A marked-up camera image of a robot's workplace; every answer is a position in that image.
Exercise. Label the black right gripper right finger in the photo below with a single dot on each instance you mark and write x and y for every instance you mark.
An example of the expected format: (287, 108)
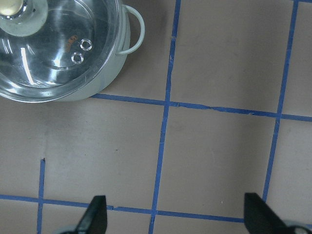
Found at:
(259, 218)

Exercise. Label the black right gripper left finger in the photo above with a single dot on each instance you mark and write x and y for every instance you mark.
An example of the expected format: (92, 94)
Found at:
(94, 220)

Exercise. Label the glass pot lid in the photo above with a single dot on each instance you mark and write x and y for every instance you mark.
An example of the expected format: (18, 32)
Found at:
(53, 48)

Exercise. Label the white cooking pot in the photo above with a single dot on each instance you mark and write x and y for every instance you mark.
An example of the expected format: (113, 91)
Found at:
(107, 65)

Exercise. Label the brown paper table cover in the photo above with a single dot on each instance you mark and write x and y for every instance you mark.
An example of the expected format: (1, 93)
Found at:
(215, 103)

